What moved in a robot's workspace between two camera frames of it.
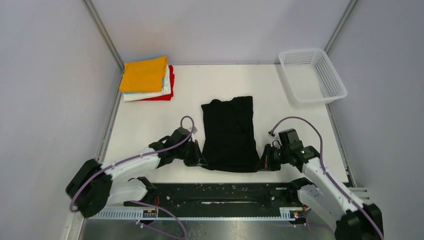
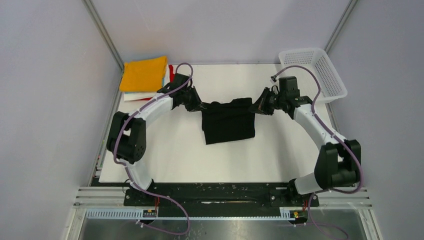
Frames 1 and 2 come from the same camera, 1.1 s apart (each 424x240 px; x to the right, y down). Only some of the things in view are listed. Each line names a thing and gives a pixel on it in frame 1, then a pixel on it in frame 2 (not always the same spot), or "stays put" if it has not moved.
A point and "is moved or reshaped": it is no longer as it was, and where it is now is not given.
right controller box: [297, 214] stays put
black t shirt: [229, 143] is moved or reshaped
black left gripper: [194, 160] to [196, 105]
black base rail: [222, 195] stays put
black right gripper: [268, 165] to [261, 105]
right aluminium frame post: [340, 25] stays put
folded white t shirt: [165, 91] stays put
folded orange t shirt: [144, 75] stays put
